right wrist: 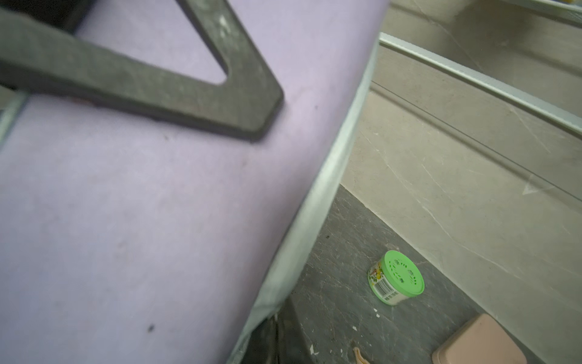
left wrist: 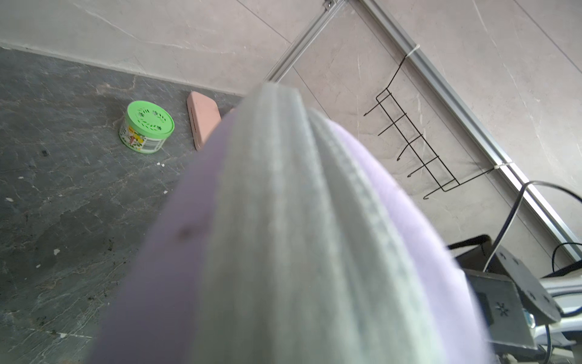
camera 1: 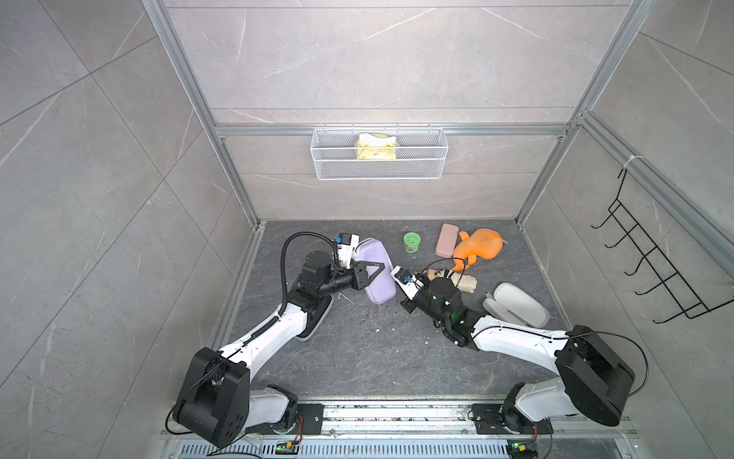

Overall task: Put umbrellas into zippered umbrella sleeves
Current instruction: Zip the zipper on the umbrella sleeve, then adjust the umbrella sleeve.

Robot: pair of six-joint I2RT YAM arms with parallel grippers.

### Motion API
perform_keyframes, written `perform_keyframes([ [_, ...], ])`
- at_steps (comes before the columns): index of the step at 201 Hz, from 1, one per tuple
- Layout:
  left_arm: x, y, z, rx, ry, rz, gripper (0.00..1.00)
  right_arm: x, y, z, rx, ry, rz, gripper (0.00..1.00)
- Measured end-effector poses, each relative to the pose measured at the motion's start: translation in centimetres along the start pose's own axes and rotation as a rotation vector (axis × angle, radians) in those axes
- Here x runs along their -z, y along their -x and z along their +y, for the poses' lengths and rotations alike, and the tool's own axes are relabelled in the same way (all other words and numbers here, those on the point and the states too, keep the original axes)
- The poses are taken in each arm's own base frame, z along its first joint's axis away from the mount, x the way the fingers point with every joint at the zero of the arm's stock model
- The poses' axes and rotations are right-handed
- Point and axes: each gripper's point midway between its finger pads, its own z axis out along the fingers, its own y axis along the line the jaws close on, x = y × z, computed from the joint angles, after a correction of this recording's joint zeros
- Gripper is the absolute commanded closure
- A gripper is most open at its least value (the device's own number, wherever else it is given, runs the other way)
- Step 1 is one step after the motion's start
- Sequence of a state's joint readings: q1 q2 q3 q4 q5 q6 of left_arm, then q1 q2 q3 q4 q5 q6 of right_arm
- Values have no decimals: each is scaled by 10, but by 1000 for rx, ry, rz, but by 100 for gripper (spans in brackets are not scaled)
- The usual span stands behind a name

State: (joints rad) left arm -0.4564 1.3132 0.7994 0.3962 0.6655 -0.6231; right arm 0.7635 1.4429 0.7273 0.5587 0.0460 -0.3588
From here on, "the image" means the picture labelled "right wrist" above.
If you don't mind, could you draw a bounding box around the green lidded jar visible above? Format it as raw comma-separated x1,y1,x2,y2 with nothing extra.
367,250,425,306

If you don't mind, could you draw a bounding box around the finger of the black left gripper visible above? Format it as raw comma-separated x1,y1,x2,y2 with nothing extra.
1,1,284,140

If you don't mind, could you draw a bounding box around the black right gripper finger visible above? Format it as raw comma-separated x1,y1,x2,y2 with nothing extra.
241,298,314,364

